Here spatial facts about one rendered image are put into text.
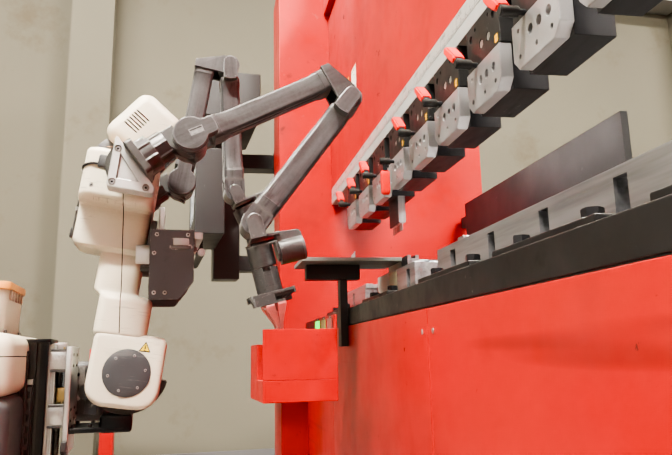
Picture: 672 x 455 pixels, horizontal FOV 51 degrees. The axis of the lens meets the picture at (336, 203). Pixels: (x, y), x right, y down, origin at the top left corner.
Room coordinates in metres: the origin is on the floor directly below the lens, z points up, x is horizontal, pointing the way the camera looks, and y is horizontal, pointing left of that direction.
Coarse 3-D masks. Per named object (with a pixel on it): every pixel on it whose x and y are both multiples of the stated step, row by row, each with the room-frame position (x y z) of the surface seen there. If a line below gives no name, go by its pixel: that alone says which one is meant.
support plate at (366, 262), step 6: (312, 258) 1.79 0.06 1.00; (318, 258) 1.79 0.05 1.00; (324, 258) 1.79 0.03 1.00; (330, 258) 1.79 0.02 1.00; (336, 258) 1.80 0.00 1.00; (342, 258) 1.80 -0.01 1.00; (348, 258) 1.80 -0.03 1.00; (354, 258) 1.81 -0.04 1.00; (360, 258) 1.81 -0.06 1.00; (366, 258) 1.81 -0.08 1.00; (372, 258) 1.81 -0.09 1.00; (378, 258) 1.82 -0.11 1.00; (384, 258) 1.82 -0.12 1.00; (390, 258) 1.82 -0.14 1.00; (396, 258) 1.82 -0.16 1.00; (300, 264) 1.85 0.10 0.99; (306, 264) 1.86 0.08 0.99; (360, 264) 1.88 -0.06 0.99; (366, 264) 1.88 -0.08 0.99; (372, 264) 1.89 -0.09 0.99; (378, 264) 1.89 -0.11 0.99; (384, 264) 1.89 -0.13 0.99; (390, 264) 1.90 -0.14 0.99
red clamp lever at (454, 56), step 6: (450, 48) 1.22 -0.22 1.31; (444, 54) 1.23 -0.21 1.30; (450, 54) 1.20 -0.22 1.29; (456, 54) 1.19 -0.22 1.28; (450, 60) 1.20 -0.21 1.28; (456, 60) 1.16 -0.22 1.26; (462, 60) 1.16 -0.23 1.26; (468, 60) 1.16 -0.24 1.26; (456, 66) 1.16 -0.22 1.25; (462, 66) 1.16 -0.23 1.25; (468, 66) 1.16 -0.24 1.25; (474, 66) 1.17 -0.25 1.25
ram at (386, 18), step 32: (352, 0) 2.24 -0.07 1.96; (384, 0) 1.81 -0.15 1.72; (416, 0) 1.52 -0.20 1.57; (448, 0) 1.31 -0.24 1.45; (480, 0) 1.15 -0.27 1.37; (352, 32) 2.26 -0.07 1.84; (384, 32) 1.82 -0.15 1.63; (416, 32) 1.53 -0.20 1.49; (352, 64) 2.27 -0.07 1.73; (384, 64) 1.84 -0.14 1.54; (416, 64) 1.54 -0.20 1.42; (384, 96) 1.85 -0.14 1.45; (416, 96) 1.55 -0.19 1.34; (352, 128) 2.30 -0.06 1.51; (384, 128) 1.86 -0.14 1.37
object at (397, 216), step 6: (396, 198) 1.88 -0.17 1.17; (402, 198) 1.87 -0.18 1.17; (390, 204) 1.95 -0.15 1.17; (396, 204) 1.88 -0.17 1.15; (402, 204) 1.87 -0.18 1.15; (390, 210) 1.95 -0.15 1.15; (396, 210) 1.89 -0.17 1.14; (402, 210) 1.87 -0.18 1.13; (390, 216) 1.95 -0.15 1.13; (396, 216) 1.89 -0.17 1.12; (402, 216) 1.87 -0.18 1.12; (390, 222) 1.96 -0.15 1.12; (396, 222) 1.89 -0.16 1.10; (402, 222) 1.87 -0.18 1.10; (390, 228) 1.97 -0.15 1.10; (396, 228) 1.93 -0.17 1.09; (402, 228) 1.87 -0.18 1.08
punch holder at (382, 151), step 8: (384, 144) 1.86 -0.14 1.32; (376, 152) 1.96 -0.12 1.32; (384, 152) 1.87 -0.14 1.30; (376, 160) 1.96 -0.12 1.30; (376, 168) 1.96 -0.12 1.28; (376, 184) 1.96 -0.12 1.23; (376, 192) 1.96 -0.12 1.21; (392, 192) 1.87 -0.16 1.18; (400, 192) 1.87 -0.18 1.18; (408, 192) 1.88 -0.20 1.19; (376, 200) 1.97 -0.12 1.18; (384, 200) 1.93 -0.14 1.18; (408, 200) 1.93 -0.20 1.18
